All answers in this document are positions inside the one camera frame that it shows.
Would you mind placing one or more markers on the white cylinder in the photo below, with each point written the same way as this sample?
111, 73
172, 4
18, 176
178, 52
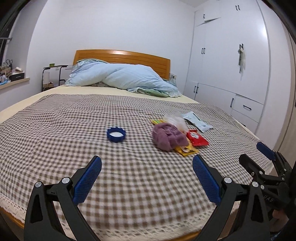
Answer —
47, 78

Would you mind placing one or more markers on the checked bed cover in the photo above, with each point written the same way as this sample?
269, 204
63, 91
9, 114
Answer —
69, 120

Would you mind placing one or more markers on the pale hanging cloth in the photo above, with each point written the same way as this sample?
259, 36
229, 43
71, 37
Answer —
242, 60

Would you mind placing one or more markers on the blue plastic lid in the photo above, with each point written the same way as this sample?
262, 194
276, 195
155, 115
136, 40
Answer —
111, 138

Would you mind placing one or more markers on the translucent plastic glove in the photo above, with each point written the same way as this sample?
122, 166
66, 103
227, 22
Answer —
175, 121

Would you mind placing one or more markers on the black side table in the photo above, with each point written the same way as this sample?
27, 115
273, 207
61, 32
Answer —
54, 67

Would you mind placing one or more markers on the woven handbag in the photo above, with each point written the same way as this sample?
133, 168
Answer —
7, 69

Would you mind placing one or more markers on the wooden window sill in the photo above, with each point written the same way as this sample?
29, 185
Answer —
20, 80

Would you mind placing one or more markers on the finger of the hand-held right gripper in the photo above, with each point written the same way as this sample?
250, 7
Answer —
266, 150
245, 160

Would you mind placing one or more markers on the pale printed packet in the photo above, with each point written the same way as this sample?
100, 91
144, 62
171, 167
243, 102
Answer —
198, 122

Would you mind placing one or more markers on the red cookie packet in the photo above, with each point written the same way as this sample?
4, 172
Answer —
196, 139

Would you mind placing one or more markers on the purple cloth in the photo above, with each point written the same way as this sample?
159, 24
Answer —
168, 136

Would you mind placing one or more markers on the green ruffled quilt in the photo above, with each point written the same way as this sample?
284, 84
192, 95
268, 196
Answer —
159, 92

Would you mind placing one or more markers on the white wardrobe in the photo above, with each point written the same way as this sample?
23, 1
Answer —
219, 58

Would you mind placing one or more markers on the black box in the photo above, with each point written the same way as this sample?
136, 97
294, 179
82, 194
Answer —
18, 77

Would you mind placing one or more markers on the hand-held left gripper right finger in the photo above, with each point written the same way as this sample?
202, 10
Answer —
207, 179

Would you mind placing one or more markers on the wall socket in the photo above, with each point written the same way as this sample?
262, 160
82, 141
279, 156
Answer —
173, 75

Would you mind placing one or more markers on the pale wooden door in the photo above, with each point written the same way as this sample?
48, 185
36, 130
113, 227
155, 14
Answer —
289, 104

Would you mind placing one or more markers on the wooden bed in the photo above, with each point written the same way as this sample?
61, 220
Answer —
120, 58

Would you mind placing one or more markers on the yellow snack packet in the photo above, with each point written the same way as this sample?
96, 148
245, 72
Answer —
185, 151

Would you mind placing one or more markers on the white wardrobe drawer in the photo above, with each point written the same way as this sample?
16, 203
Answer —
238, 102
245, 122

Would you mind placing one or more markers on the window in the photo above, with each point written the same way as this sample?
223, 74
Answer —
4, 41

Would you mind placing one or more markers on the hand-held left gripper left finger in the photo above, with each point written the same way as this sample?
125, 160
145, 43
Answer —
87, 179

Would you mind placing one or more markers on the person's right hand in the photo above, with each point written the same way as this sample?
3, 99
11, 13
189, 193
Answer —
279, 220

